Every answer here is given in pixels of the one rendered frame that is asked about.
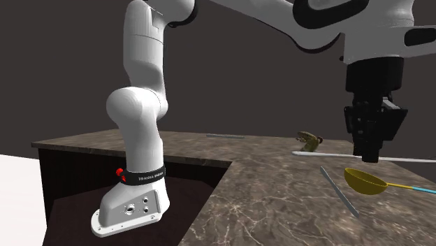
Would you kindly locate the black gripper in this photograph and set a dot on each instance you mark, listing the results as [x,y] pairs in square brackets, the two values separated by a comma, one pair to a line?
[374,76]

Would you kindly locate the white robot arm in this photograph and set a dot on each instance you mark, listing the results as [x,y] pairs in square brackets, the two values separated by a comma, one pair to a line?
[143,102]

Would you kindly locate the long white rod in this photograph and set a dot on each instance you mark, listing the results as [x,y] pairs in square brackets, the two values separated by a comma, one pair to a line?
[327,154]

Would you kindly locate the green dinosaur figure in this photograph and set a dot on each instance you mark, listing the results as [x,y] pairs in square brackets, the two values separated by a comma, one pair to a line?
[309,141]

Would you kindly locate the grey slim knife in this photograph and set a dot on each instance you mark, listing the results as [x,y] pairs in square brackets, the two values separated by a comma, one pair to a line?
[339,192]

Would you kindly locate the grey flat bar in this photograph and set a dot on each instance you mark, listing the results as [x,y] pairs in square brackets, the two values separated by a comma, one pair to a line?
[224,136]

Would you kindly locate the dark robot stand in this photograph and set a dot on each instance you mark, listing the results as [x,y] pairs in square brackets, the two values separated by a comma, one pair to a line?
[78,218]

